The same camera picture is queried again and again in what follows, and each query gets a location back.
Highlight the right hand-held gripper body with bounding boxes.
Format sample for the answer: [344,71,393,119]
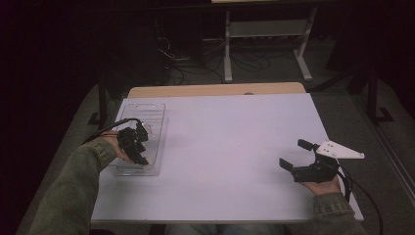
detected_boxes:
[292,139,366,184]

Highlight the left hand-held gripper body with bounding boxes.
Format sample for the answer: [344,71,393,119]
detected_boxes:
[116,126,147,164]

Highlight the clear plastic container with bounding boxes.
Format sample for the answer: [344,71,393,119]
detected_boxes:
[112,103,169,177]

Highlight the person's left hand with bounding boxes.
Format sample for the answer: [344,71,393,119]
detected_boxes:
[103,130,133,164]

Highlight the person's right hand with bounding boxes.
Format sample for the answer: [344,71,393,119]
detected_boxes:
[300,175,343,197]

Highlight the black metal stand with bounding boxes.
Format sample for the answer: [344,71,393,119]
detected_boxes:
[87,76,111,129]
[365,63,394,125]

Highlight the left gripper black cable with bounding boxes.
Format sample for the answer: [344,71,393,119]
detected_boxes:
[82,117,145,145]

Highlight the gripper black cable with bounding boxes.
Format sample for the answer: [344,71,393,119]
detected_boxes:
[336,160,385,235]
[82,117,145,145]

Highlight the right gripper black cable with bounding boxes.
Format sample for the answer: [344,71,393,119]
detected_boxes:
[336,160,385,235]

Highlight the tangled black floor cables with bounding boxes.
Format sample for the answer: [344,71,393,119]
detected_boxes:
[156,34,272,86]

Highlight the metal frame desk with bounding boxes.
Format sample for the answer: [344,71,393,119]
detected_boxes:
[210,0,318,83]

